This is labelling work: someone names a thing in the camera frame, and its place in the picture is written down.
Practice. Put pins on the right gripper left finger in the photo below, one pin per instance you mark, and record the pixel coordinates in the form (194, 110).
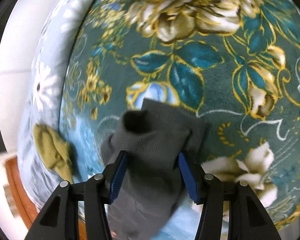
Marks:
(58, 219)

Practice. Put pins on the dark grey pants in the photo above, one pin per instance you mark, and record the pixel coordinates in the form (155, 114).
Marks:
(152, 188)

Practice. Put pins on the olive green knit sweater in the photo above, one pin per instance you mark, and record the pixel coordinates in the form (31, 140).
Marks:
(54, 151)

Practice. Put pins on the teal floral bed blanket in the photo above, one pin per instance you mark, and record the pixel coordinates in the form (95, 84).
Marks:
(235, 63)

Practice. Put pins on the light blue floral quilt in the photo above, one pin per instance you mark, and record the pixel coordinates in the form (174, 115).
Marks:
(43, 100)

